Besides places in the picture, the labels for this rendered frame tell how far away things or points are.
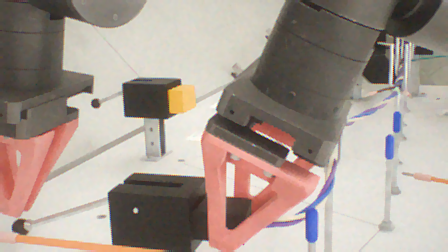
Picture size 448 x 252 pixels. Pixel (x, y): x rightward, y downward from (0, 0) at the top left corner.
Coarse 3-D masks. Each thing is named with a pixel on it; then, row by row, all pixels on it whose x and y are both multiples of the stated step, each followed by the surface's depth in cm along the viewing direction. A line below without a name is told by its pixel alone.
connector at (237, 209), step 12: (204, 204) 39; (228, 204) 39; (240, 204) 39; (192, 216) 38; (204, 216) 38; (228, 216) 38; (240, 216) 38; (204, 228) 38; (228, 228) 38; (204, 240) 39
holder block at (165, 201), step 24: (120, 192) 39; (144, 192) 39; (168, 192) 38; (192, 192) 38; (120, 216) 39; (144, 216) 38; (168, 216) 38; (120, 240) 39; (144, 240) 39; (168, 240) 38; (192, 240) 38
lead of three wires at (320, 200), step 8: (328, 160) 44; (328, 168) 43; (336, 168) 43; (328, 176) 42; (328, 184) 41; (320, 192) 41; (328, 192) 41; (320, 200) 40; (320, 208) 40; (296, 216) 39; (304, 216) 39; (272, 224) 39; (280, 224) 39; (288, 224) 39
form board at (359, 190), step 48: (384, 96) 110; (432, 96) 109; (144, 144) 84; (192, 144) 83; (384, 144) 80; (432, 144) 79; (48, 192) 66; (96, 192) 65; (336, 192) 63; (384, 192) 62; (432, 192) 62; (96, 240) 53; (288, 240) 52; (336, 240) 52; (384, 240) 51; (432, 240) 51
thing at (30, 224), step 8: (96, 200) 42; (104, 200) 41; (72, 208) 42; (80, 208) 42; (88, 208) 42; (136, 208) 38; (48, 216) 43; (56, 216) 43; (64, 216) 43; (32, 224) 44; (40, 224) 43
